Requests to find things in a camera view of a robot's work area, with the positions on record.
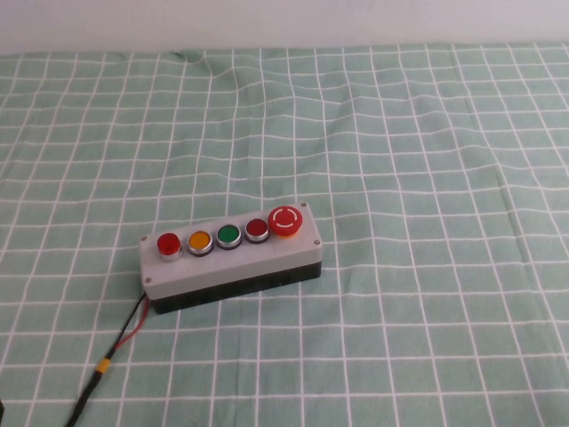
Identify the red dome illuminated button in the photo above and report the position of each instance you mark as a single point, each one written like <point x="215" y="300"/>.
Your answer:
<point x="169" y="244"/>

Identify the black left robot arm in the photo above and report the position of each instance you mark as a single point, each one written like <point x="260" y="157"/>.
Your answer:
<point x="1" y="416"/>

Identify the red mushroom emergency stop button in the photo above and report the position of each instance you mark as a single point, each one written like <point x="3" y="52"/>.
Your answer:
<point x="285" y="218"/>

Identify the dark red round push button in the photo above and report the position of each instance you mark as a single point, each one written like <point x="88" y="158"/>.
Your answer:
<point x="256" y="228"/>

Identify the grey black button control box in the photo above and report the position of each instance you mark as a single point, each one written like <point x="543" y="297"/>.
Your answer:
<point x="231" y="267"/>

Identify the yellow round push button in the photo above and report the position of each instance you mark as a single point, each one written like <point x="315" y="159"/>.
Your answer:
<point x="199" y="241"/>

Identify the green white checked tablecloth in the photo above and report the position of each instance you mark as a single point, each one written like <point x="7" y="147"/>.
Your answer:
<point x="400" y="178"/>

